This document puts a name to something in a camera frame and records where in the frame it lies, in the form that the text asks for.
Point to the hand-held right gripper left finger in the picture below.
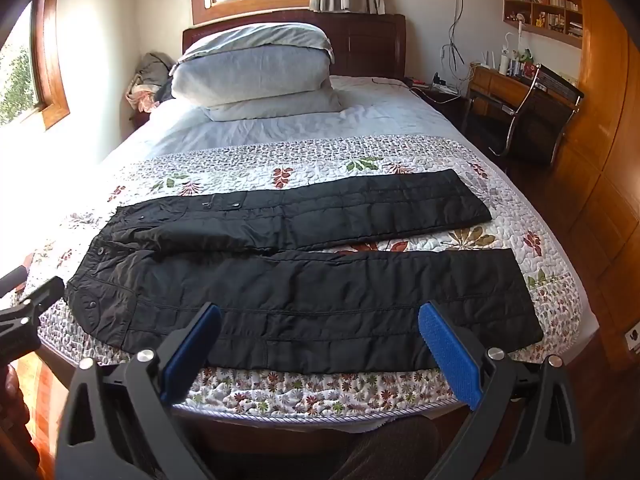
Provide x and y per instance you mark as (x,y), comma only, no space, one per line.
(192,355)

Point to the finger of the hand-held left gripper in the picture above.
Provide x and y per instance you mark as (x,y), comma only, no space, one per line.
(35,302)

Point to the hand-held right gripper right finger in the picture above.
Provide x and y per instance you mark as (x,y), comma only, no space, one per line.
(450,360)

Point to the black puffer jacket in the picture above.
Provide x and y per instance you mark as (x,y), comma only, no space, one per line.
(300,310)

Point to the floral quilt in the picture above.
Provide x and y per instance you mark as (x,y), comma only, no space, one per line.
(300,160)

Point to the arched wooden side window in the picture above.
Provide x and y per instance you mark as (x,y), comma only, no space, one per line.
(20,70)

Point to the black office chair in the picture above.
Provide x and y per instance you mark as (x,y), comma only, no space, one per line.
(540,120)

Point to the light blue bed sheet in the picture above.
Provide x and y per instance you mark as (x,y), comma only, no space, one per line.
(390,110)

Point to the pile of clothes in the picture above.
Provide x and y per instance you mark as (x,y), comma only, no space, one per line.
(150,72)

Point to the dark nightstand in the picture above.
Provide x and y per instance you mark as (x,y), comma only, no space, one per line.
(440,100)

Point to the wooden wardrobe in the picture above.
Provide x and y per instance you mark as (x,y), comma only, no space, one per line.
(605,135)

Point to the wooden desk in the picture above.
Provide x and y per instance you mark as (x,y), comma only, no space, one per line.
(492,85)

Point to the white pillow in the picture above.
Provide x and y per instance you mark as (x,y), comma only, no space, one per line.
(250,80)

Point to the grey pillow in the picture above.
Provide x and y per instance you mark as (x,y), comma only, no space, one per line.
(260,37)

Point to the dark wooden headboard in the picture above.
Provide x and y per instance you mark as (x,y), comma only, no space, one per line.
(370,45)

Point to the wall socket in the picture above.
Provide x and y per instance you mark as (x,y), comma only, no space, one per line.
(633,340)

